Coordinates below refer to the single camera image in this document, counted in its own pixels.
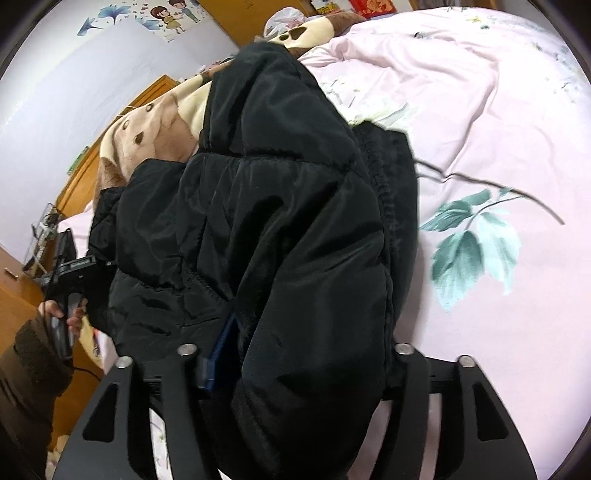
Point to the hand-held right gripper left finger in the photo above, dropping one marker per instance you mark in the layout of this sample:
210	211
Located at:
222	341

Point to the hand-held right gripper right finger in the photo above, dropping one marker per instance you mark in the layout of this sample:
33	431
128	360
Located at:
411	392

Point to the black padded jacket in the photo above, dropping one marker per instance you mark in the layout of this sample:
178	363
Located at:
277	230

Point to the person's left forearm brown sleeve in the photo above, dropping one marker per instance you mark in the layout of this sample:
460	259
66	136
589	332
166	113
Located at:
27	383

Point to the person's left hand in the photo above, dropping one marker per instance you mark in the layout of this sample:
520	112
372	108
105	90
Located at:
51	311

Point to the wooden nightstand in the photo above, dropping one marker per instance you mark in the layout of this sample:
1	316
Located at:
18	295

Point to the brown bear print blanket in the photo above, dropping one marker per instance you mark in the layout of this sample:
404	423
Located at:
157	124

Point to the wooden headboard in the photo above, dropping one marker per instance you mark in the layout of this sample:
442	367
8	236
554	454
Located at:
138	99

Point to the pink floral bed sheet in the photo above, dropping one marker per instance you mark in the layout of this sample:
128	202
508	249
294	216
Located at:
461	115

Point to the wooden wardrobe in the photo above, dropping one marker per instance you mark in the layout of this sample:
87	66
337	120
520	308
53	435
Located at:
240	18

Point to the white plastic bag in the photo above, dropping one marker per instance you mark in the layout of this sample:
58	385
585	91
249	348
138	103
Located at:
284	21

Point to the red gift box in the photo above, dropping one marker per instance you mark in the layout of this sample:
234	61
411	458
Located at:
371	7

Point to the cartoon couple wall sticker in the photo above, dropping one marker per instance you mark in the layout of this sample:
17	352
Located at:
171	14

